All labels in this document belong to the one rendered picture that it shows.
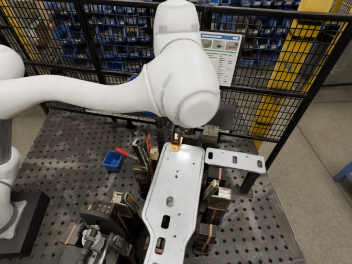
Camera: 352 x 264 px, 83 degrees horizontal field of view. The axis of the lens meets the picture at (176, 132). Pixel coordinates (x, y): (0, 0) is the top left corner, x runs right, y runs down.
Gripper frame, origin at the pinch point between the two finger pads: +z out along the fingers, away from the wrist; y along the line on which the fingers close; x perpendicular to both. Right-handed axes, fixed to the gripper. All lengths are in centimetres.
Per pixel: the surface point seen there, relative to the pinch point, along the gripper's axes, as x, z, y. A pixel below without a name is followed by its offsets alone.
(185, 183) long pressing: -2.6, 29.1, 5.0
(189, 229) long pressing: -21.4, 29.0, 9.7
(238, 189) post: 15, 59, 35
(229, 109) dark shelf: 49, 26, 22
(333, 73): 233, 95, 170
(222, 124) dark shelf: 35.2, 26.2, 19.3
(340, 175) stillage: 84, 120, 147
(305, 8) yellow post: 58, -26, 43
